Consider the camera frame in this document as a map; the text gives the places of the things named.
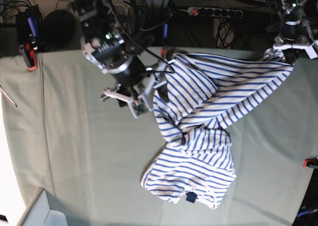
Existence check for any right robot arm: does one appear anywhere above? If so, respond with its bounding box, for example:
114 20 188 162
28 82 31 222
71 0 174 118

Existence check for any red black left clamp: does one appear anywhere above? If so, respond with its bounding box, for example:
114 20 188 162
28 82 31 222
19 34 38 72

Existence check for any red black right clamp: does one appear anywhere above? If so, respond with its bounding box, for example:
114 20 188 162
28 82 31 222
303 157 318 169

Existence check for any black power strip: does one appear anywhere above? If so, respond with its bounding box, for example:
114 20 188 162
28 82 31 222
187 7 243 19

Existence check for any red black clamp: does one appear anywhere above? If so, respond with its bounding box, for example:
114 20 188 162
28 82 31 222
303 157 318 169
160 48 168 61
19 34 38 72

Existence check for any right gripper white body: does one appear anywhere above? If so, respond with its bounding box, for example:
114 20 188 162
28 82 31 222
100 62 174 119

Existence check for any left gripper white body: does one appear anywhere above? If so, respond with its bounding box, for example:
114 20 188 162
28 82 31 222
273 19 318 59

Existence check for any black round stand base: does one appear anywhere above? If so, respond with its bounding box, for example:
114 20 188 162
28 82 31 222
40 9 76 48

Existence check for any blue white striped t-shirt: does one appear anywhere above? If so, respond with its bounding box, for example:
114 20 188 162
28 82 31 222
141 52 294 210

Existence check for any red black centre clamp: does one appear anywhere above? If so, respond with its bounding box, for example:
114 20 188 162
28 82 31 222
160 48 168 61

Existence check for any light grey plastic bin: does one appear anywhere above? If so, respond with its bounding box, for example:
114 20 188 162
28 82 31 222
16 188 68 226

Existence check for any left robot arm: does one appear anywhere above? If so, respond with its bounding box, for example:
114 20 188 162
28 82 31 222
272 0 318 64

